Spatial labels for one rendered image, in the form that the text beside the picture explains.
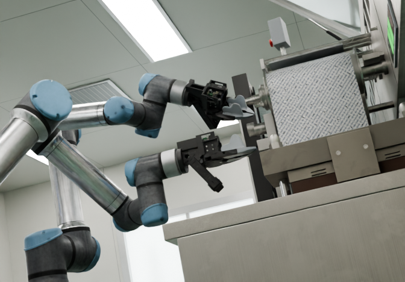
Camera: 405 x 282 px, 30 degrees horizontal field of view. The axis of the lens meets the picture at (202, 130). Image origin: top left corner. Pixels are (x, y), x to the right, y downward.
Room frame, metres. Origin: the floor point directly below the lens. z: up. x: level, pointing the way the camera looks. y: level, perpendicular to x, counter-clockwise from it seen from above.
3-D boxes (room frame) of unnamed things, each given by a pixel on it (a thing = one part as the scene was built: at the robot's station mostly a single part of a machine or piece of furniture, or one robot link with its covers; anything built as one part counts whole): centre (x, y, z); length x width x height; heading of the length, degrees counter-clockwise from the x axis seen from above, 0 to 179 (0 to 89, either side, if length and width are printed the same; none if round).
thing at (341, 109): (1.94, -0.31, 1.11); 0.23 x 0.01 x 0.18; 80
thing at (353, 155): (1.72, -0.33, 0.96); 0.10 x 0.03 x 0.11; 80
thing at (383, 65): (1.96, -0.50, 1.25); 0.07 x 0.04 x 0.04; 80
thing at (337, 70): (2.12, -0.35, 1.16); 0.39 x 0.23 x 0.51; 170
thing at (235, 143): (1.96, -0.08, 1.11); 0.09 x 0.03 x 0.06; 80
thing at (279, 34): (2.55, -0.34, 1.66); 0.07 x 0.07 x 0.10; 71
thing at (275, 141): (1.80, -0.17, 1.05); 0.04 x 0.04 x 0.04
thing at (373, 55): (1.96, -0.50, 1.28); 0.06 x 0.05 x 0.02; 80
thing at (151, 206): (2.04, 0.18, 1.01); 0.11 x 0.08 x 0.11; 36
